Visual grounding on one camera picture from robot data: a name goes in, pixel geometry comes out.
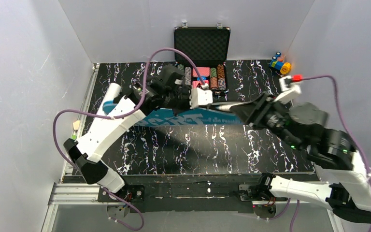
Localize blue racket cover bag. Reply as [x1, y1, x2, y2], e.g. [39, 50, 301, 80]
[103, 101, 247, 127]

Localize white shuttlecock tube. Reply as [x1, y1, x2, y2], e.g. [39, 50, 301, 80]
[96, 83, 121, 116]

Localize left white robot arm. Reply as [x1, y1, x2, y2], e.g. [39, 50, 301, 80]
[64, 65, 199, 193]

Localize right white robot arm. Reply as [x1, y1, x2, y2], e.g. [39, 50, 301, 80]
[230, 93, 371, 224]

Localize colourful toy block train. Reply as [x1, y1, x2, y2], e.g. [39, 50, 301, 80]
[269, 52, 292, 75]

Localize black poker chip case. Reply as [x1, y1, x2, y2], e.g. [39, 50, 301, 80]
[173, 27, 231, 96]

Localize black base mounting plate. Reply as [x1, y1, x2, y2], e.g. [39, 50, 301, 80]
[89, 173, 321, 215]

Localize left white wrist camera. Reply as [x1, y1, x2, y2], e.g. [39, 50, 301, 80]
[189, 84, 213, 109]

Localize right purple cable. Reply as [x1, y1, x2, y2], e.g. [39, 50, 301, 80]
[289, 75, 371, 232]

